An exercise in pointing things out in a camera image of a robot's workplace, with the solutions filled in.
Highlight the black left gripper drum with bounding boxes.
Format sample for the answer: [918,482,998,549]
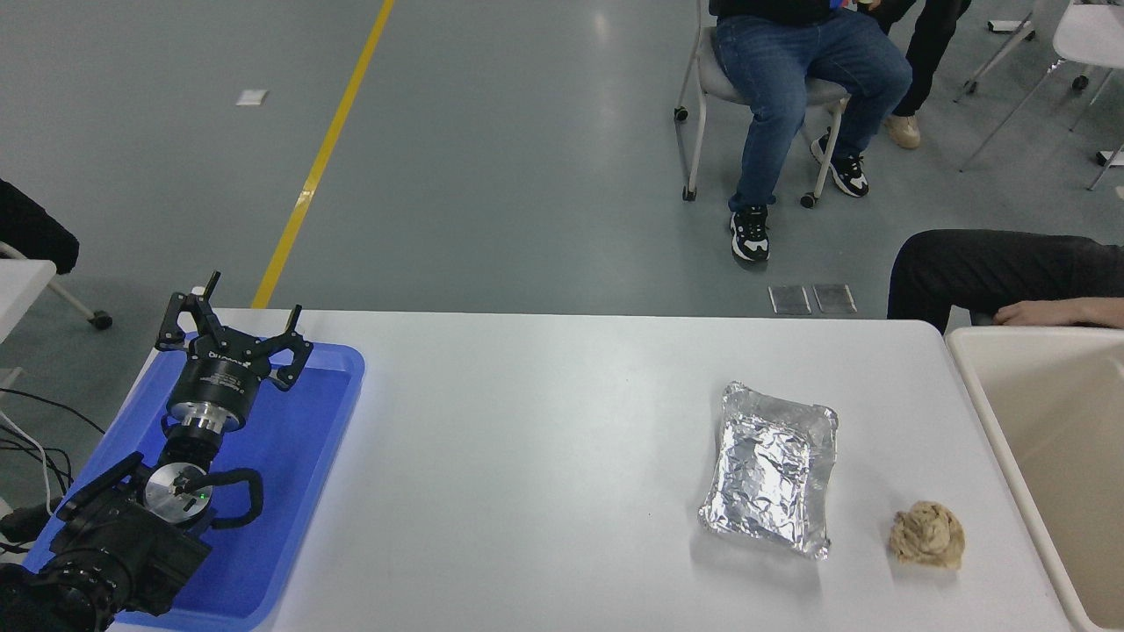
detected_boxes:
[167,332,269,413]

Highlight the person's hand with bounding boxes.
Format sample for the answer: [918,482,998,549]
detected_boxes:
[994,298,1091,330]

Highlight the blue plastic tray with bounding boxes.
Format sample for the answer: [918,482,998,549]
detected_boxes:
[22,332,366,632]

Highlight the chair leg with caster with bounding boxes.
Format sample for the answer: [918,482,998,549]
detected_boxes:
[0,244,114,329]

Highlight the small white table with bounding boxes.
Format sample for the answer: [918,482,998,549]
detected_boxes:
[0,259,58,343]

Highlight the person beside white table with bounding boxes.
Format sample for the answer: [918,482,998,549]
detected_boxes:
[0,180,80,275]

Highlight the crumpled foil tray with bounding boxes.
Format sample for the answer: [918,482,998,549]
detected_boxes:
[699,381,839,561]

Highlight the grey office chair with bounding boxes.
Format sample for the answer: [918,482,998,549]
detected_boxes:
[674,0,850,210]

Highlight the metal floor plate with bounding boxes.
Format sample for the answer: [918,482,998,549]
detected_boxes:
[768,284,813,316]
[812,283,858,315]

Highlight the seated person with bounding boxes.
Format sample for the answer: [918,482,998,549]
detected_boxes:
[708,0,914,263]

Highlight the crumpled tan paper ball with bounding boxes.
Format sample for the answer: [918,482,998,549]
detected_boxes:
[888,500,966,570]

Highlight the standing person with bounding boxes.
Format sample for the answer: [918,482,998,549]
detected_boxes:
[865,0,974,150]

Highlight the person beside bin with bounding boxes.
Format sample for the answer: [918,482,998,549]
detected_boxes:
[887,230,1124,335]

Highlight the large pale bin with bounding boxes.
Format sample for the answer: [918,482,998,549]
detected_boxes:
[946,327,1124,632]

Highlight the white chair leg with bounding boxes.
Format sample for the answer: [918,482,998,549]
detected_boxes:
[1087,146,1124,190]

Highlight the white office chair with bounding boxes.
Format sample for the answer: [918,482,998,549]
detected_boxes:
[955,0,1124,174]

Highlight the black floor cables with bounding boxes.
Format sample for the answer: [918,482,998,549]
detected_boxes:
[0,384,108,556]

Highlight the white cable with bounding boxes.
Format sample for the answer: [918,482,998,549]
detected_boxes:
[0,407,55,517]

